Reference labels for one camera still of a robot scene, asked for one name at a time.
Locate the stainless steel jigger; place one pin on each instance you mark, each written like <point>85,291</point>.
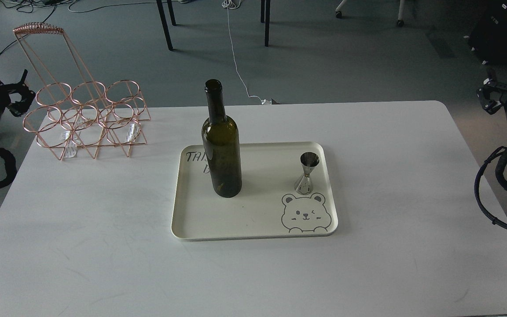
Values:
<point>309,161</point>

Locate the dark green wine bottle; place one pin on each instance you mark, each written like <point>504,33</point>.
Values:
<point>220,138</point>

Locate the black box on floor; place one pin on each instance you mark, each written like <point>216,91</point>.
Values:
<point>488,39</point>

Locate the black table legs left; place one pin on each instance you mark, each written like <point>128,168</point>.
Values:
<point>164,22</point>

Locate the black table legs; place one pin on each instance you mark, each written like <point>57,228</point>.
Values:
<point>265,19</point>
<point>164,22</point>

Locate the white office chair base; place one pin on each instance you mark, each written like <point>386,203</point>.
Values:
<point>370,8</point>

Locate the black table legs right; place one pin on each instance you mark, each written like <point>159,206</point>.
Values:
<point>265,19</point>

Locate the cream bear serving tray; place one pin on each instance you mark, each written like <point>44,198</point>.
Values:
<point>267,206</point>

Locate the rose gold wire wine rack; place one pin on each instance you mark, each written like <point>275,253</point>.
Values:
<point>88,116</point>

